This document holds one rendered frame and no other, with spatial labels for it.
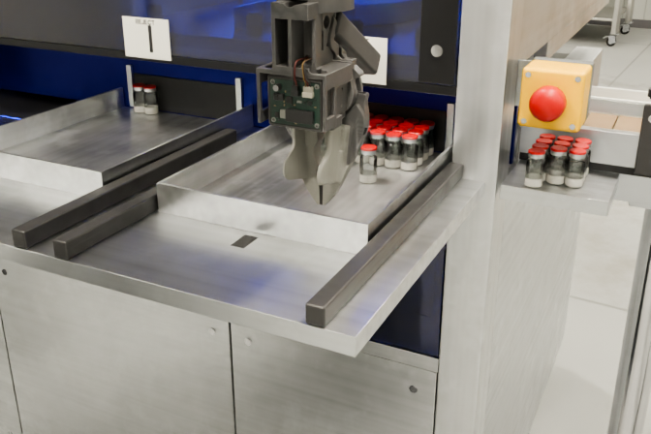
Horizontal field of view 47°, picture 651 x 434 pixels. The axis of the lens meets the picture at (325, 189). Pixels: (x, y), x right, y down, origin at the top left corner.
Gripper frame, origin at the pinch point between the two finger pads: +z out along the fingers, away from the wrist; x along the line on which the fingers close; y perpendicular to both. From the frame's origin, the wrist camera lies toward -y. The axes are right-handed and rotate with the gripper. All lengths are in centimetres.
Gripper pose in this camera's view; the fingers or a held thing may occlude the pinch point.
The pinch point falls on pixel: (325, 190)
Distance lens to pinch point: 77.6
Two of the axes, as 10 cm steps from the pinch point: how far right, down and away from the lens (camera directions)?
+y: -4.4, 3.3, -8.4
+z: 0.0, 9.3, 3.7
